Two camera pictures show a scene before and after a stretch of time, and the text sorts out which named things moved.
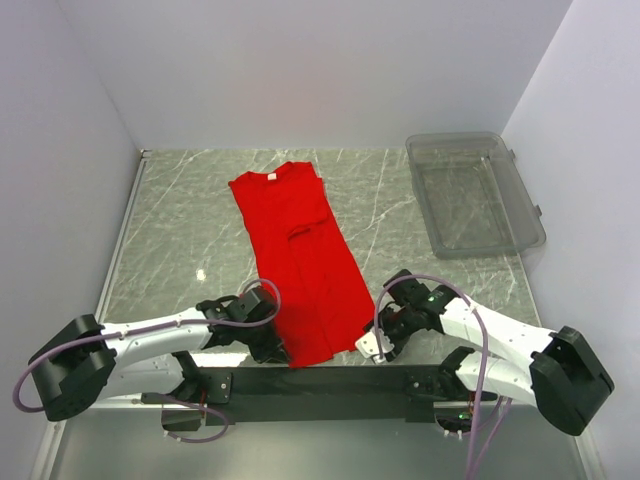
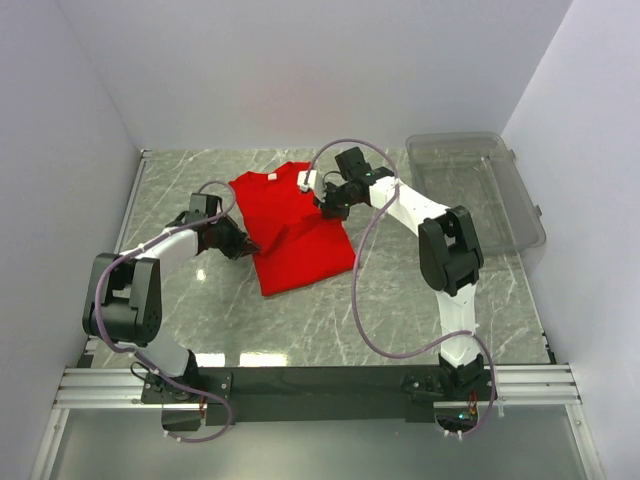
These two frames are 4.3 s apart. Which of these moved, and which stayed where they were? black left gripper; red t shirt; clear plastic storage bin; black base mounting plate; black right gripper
Moved: black left gripper; black right gripper; red t shirt
Stayed: clear plastic storage bin; black base mounting plate
